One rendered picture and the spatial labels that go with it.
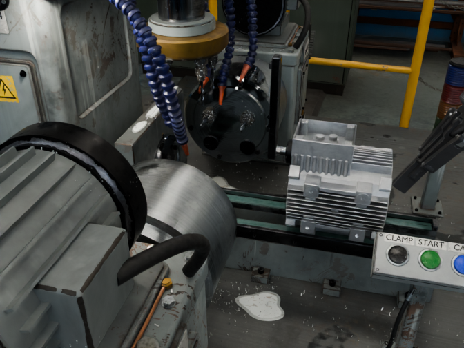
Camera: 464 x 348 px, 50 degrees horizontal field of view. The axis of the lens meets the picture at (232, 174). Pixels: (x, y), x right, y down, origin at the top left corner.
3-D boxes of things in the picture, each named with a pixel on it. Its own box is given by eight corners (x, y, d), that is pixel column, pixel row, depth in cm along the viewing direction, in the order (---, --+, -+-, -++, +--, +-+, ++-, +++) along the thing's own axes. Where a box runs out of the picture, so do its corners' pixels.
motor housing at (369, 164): (282, 242, 106) (287, 165, 96) (295, 194, 122) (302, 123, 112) (378, 258, 102) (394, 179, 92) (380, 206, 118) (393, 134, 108)
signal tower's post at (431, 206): (412, 213, 135) (447, 65, 114) (410, 197, 142) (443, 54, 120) (443, 217, 134) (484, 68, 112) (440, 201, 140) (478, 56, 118)
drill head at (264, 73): (175, 172, 132) (170, 83, 118) (217, 110, 165) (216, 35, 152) (268, 185, 126) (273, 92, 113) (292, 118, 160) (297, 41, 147)
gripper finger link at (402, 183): (429, 167, 93) (429, 169, 92) (404, 191, 97) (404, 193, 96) (416, 158, 93) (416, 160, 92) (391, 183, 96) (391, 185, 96)
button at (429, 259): (418, 268, 81) (420, 266, 79) (419, 250, 82) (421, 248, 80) (438, 271, 80) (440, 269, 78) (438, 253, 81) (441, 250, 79)
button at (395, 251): (386, 263, 82) (387, 261, 80) (388, 246, 83) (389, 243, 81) (405, 266, 81) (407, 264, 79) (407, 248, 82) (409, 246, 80)
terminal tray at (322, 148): (289, 170, 102) (292, 139, 98) (297, 147, 111) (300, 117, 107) (349, 179, 99) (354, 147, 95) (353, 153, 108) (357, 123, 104)
